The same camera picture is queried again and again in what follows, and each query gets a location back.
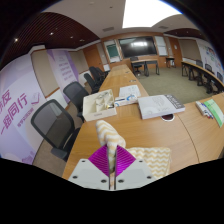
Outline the white framed whiteboard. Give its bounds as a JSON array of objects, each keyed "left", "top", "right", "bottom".
[{"left": 153, "top": 35, "right": 169, "bottom": 57}]

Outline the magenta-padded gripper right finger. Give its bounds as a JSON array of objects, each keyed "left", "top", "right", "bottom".
[{"left": 114, "top": 144, "right": 157, "bottom": 191}]

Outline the white blue paper package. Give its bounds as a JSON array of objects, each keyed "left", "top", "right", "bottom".
[{"left": 113, "top": 84, "right": 143, "bottom": 108}]

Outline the yellow white zigzag towel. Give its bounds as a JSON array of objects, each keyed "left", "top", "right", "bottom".
[{"left": 95, "top": 119, "right": 173, "bottom": 182}]

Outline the bright ceiling light panel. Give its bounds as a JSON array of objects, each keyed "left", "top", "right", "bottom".
[{"left": 121, "top": 0, "right": 183, "bottom": 30}]

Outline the small dark round disc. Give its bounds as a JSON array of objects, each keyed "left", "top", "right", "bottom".
[{"left": 160, "top": 113, "right": 175, "bottom": 123}]

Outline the group of black chairs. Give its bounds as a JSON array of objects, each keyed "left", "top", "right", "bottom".
[{"left": 82, "top": 65, "right": 110, "bottom": 95}]

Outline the small desk with chair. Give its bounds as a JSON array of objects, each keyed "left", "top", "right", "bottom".
[{"left": 129, "top": 56, "right": 161, "bottom": 78}]

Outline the black wall screen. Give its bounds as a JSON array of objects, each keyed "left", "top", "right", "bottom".
[{"left": 117, "top": 35, "right": 158, "bottom": 60}]

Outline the colourful notes wall board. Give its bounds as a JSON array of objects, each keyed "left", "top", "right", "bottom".
[{"left": 196, "top": 37, "right": 224, "bottom": 73}]

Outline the white open cardboard box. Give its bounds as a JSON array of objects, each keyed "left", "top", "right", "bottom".
[{"left": 81, "top": 90, "right": 118, "bottom": 123}]

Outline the small dark side desk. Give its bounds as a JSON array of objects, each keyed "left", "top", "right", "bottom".
[{"left": 165, "top": 56, "right": 176, "bottom": 70}]

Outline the white marker box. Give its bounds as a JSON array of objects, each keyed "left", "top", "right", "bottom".
[{"left": 194, "top": 100, "right": 215, "bottom": 120}]

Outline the black mesh office chair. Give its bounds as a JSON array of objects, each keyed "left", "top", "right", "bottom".
[
  {"left": 30, "top": 98, "right": 81, "bottom": 163},
  {"left": 62, "top": 80, "right": 91, "bottom": 123}
]

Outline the white flat booklet stack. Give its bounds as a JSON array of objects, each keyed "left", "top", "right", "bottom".
[{"left": 137, "top": 93, "right": 187, "bottom": 121}]

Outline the purple white wall banner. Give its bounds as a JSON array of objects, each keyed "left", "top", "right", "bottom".
[{"left": 46, "top": 48, "right": 81, "bottom": 102}]

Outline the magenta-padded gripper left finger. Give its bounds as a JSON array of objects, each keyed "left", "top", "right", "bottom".
[{"left": 67, "top": 144, "right": 111, "bottom": 191}]

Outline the long side table with chairs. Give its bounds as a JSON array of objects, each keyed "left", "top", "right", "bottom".
[{"left": 181, "top": 59, "right": 224, "bottom": 95}]

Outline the green white booklet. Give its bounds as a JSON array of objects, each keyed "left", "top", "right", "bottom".
[{"left": 202, "top": 98, "right": 224, "bottom": 129}]

